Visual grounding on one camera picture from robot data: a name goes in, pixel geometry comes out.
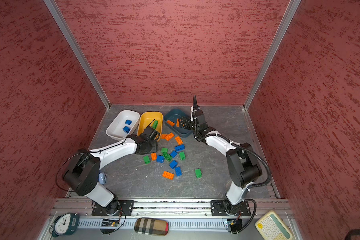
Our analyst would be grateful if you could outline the orange lego bottom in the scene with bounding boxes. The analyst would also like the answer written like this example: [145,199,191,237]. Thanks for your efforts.
[162,171,175,180]

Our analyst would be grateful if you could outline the plaid fabric case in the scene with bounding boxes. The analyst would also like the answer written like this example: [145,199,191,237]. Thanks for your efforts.
[134,218,169,236]

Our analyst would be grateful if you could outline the teal analog clock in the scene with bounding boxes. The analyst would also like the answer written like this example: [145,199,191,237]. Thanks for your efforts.
[50,213,79,238]

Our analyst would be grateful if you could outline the green flat lego plate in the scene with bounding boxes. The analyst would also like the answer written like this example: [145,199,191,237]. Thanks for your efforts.
[162,152,173,162]

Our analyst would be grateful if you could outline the white plastic container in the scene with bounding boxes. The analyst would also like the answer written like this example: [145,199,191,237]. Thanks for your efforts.
[106,110,140,141]

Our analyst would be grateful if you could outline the yellow plastic container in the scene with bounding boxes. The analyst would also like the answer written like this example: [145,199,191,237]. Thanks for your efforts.
[137,112,163,142]

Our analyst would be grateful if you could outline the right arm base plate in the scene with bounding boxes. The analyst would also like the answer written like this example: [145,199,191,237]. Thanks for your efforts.
[210,200,251,217]

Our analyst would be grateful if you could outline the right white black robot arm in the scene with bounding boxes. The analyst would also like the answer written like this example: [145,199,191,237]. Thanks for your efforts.
[180,98,272,215]

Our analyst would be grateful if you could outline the teal plastic container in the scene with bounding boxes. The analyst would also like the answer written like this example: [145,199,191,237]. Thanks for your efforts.
[164,109,193,138]

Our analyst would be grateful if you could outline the green long lego brick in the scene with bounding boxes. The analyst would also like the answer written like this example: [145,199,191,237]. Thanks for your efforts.
[152,120,158,130]

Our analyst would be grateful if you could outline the blue small lego centre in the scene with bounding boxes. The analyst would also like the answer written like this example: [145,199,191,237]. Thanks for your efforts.
[170,151,178,158]

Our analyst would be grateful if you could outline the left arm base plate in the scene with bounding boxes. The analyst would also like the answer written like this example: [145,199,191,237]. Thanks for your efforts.
[92,200,135,217]

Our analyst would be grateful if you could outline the orange lego brick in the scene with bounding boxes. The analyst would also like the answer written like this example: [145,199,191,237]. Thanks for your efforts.
[167,120,175,127]

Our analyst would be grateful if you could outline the blue long lego brick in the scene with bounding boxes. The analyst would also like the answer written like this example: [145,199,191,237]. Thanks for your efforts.
[175,145,185,153]

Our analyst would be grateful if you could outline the yellow calculator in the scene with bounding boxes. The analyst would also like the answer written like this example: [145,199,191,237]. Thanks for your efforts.
[255,211,294,240]

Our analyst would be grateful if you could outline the green small lego centre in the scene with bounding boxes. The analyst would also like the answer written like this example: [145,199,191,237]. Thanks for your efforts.
[179,152,186,161]

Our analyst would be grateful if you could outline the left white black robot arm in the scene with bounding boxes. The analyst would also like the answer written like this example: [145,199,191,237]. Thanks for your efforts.
[62,126,160,215]

